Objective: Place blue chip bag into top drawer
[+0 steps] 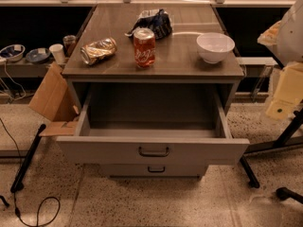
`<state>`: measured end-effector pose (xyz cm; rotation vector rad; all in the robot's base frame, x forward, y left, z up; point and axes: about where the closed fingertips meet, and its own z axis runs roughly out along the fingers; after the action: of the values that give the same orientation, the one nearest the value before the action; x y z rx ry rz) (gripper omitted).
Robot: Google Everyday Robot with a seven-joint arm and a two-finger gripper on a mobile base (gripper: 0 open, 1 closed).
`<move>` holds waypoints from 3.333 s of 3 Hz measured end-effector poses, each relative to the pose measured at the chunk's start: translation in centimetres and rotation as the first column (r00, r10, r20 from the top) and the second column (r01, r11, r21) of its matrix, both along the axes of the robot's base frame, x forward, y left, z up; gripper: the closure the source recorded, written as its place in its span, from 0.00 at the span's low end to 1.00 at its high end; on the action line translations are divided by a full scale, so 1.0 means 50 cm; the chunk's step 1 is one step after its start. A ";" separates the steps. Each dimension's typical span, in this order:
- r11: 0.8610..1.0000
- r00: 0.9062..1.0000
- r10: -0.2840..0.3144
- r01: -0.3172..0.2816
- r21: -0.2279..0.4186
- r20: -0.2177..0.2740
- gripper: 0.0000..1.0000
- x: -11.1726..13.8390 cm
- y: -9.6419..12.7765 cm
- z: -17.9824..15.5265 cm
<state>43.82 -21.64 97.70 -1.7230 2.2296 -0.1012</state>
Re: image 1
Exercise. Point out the blue chip bag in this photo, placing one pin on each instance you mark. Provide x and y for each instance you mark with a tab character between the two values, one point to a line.
157	20

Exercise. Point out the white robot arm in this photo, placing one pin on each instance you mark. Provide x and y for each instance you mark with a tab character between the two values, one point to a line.
285	40

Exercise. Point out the grey drawer cabinet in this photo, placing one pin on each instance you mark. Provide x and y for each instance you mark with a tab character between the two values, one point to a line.
176	57

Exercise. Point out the open top drawer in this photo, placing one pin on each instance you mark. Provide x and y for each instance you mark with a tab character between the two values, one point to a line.
153	124

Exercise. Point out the lower drawer front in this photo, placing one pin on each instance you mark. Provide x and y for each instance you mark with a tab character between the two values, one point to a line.
153	170

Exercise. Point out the red soda can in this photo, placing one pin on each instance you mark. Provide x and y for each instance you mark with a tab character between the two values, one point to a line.
144	47

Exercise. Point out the crushed gold can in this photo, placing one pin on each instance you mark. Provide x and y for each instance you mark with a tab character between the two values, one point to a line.
96	51

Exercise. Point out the white bowl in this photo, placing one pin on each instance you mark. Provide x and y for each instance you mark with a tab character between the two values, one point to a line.
214	47

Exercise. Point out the cardboard box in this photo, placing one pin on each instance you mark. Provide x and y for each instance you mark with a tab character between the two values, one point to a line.
54	102

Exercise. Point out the brown glass jar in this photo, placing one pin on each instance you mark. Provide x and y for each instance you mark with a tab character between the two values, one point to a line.
69	42

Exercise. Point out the white paper cup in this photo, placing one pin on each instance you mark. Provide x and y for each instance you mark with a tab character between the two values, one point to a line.
58	53

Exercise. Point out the blue bowl right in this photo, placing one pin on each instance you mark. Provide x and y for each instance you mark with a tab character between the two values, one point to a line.
38	55

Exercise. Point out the blue bowl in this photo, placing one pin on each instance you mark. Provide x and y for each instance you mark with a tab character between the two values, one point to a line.
13	53
38	55

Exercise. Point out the black stand leg right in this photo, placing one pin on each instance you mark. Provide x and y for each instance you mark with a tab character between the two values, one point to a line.
286	139

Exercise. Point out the black stand leg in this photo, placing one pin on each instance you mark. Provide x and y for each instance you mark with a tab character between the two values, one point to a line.
286	139
18	181

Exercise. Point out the blue bowl left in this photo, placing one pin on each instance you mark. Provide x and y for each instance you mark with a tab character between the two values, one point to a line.
13	53

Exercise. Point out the black stand leg left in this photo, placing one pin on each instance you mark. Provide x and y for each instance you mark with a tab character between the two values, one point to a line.
18	181

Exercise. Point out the black caster foot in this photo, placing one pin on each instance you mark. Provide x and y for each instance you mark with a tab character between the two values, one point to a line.
283	193

